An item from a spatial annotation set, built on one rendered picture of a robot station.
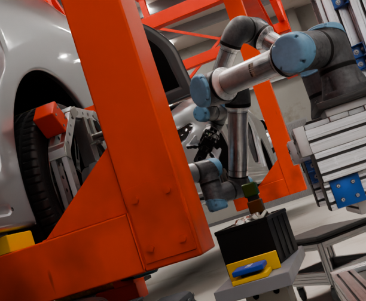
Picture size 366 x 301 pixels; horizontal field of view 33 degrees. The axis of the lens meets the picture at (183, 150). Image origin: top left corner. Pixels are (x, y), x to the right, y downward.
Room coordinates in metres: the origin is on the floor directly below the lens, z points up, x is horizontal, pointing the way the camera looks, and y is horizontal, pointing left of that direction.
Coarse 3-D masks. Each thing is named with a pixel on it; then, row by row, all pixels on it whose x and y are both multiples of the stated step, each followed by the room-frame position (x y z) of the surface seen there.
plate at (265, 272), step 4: (264, 268) 1.40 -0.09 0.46; (268, 268) 1.38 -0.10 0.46; (260, 272) 1.35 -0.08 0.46; (264, 272) 1.33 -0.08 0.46; (268, 272) 1.34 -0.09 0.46; (240, 276) 1.40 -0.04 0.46; (252, 276) 1.34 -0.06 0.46; (256, 276) 1.33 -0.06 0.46; (260, 276) 1.33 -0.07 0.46; (264, 276) 1.33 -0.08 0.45; (236, 280) 1.35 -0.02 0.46; (240, 280) 1.34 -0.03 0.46; (244, 280) 1.34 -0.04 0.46; (248, 280) 1.34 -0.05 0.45; (252, 280) 1.34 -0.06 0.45; (236, 284) 1.34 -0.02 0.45
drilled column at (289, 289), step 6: (282, 288) 1.45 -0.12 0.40; (288, 288) 1.47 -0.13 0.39; (258, 294) 1.47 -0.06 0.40; (264, 294) 1.46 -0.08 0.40; (270, 294) 1.46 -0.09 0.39; (276, 294) 1.46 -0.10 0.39; (282, 294) 1.45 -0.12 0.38; (288, 294) 1.45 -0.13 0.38; (294, 294) 1.53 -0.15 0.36; (246, 300) 1.47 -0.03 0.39; (252, 300) 1.47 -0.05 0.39; (258, 300) 1.47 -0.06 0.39; (264, 300) 1.46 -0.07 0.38; (270, 300) 1.46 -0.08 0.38; (276, 300) 1.46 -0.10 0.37; (282, 300) 1.46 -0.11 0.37; (288, 300) 1.45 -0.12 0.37; (294, 300) 1.50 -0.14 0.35
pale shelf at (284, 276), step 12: (300, 252) 1.63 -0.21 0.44; (288, 264) 1.42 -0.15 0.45; (300, 264) 1.55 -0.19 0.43; (276, 276) 1.32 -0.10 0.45; (288, 276) 1.31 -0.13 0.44; (228, 288) 1.34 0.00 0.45; (240, 288) 1.34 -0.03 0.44; (252, 288) 1.33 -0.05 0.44; (264, 288) 1.33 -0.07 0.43; (276, 288) 1.32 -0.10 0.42; (216, 300) 1.35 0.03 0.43; (228, 300) 1.34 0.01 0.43
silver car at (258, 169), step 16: (176, 112) 4.85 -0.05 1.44; (192, 112) 4.92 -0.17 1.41; (176, 128) 4.79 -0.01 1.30; (192, 128) 4.86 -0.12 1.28; (224, 128) 5.66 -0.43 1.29; (256, 128) 7.99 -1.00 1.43; (224, 144) 5.65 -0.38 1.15; (256, 144) 7.73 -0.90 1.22; (192, 160) 4.76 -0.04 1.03; (224, 160) 5.74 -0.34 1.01; (256, 160) 7.59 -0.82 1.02; (272, 160) 8.59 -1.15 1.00; (224, 176) 5.29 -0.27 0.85; (256, 176) 6.72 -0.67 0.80
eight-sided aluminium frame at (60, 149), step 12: (72, 108) 2.13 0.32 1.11; (72, 120) 2.11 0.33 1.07; (96, 120) 2.33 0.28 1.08; (72, 132) 2.08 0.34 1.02; (60, 144) 1.99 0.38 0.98; (60, 156) 1.98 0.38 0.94; (60, 168) 2.00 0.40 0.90; (72, 168) 1.99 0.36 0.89; (60, 180) 1.98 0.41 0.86; (72, 180) 1.97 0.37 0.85; (60, 192) 1.99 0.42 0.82; (72, 192) 1.98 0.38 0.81
